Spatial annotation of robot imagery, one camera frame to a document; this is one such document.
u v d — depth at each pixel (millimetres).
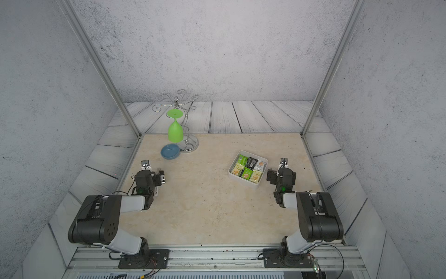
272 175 854
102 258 748
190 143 1173
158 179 866
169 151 1086
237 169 990
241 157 1046
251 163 1016
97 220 458
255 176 961
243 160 1044
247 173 983
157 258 725
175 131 912
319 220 439
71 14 716
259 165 1011
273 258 729
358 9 709
